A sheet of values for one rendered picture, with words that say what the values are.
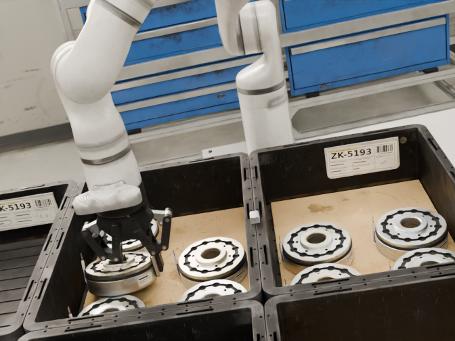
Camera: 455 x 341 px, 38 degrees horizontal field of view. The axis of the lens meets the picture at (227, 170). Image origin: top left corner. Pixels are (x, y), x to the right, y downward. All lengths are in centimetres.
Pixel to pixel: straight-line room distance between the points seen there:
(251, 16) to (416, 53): 191
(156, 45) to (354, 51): 85
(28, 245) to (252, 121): 47
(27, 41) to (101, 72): 292
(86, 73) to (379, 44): 226
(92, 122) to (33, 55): 290
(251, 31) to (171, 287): 48
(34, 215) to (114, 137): 38
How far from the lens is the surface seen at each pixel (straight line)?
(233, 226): 113
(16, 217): 124
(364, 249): 103
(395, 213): 105
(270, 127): 127
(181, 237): 113
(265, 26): 121
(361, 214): 112
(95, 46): 85
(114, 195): 88
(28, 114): 390
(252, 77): 124
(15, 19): 374
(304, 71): 294
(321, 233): 101
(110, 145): 89
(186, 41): 283
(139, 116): 293
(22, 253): 123
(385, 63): 303
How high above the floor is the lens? 143
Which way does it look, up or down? 27 degrees down
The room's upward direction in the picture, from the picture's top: 11 degrees counter-clockwise
